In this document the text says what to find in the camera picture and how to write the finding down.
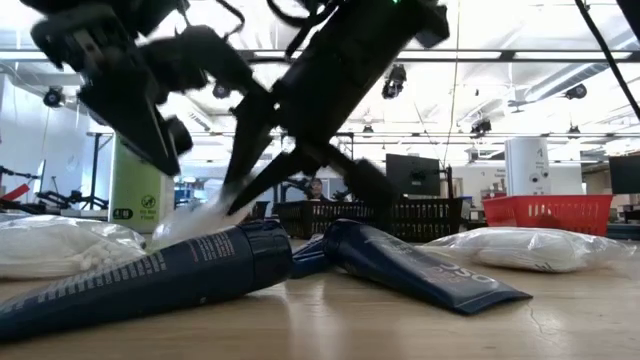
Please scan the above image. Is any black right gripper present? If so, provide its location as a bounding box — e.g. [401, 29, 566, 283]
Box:
[223, 4, 431, 216]

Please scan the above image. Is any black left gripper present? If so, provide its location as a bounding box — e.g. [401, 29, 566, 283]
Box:
[19, 0, 261, 177]

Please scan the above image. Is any clear plastic vanity kit bag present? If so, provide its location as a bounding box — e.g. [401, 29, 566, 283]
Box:
[149, 192, 257, 251]
[0, 214, 149, 280]
[417, 227, 637, 274]

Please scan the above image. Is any dark blue toiletry tube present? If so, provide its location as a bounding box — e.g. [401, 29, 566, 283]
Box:
[0, 218, 294, 344]
[322, 218, 534, 317]

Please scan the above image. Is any person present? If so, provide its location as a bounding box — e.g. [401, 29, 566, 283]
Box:
[305, 177, 329, 202]

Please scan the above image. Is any green white wipes canister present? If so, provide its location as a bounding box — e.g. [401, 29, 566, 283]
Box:
[108, 133, 176, 234]

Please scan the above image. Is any black metal stand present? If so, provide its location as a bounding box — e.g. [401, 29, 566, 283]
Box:
[85, 131, 115, 211]

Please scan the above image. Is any black computer monitor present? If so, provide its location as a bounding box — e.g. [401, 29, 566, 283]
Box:
[608, 155, 640, 195]
[393, 153, 442, 197]

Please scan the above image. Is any small red object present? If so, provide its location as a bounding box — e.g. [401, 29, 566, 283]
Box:
[0, 183, 31, 202]

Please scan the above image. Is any white round column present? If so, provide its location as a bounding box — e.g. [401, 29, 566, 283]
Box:
[503, 137, 551, 197]

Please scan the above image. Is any red plastic basket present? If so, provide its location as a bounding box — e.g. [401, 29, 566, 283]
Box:
[482, 194, 614, 237]

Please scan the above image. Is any black hanging cable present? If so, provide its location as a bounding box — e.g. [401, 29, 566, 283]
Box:
[573, 0, 640, 121]

